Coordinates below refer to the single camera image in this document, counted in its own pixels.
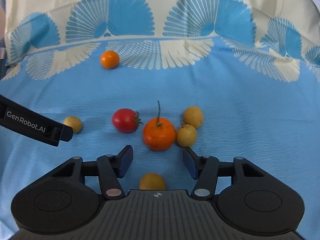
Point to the orange mandarin with long stem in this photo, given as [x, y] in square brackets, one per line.
[159, 135]

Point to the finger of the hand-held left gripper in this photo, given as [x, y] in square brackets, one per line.
[62, 133]

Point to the red tomato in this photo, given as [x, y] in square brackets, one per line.
[124, 120]

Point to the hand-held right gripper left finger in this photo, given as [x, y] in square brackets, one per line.
[125, 161]

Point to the yellow longan fruit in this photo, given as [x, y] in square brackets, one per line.
[75, 123]
[193, 117]
[186, 135]
[152, 182]

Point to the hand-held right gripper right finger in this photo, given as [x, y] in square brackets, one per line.
[190, 163]

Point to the blue fan-patterned bed sheet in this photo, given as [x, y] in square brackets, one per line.
[225, 92]

